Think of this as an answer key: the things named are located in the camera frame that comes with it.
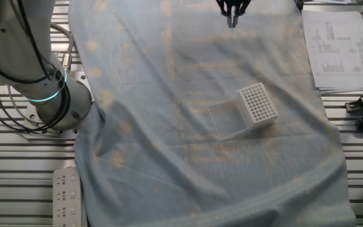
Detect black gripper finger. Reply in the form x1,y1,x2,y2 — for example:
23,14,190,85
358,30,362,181
233,0,253,28
216,0,234,28

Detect white pipette tip holder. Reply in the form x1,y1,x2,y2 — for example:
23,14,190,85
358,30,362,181
235,82,279,131

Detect printed paper sheets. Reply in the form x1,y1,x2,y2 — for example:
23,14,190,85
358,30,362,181
301,9,363,93

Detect clear plastic box lid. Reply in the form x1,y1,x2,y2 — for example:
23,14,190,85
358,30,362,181
207,100,252,142

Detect light blue stained cloth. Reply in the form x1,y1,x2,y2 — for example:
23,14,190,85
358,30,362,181
67,0,357,227

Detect white power strip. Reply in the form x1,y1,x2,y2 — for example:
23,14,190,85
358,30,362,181
52,166,83,227

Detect thick grey robot cable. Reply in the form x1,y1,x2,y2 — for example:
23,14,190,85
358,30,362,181
49,22,76,72

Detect black looped robot cables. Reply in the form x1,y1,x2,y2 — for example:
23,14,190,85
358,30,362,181
0,0,72,134

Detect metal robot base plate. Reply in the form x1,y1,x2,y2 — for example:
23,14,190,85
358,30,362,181
21,70,96,140

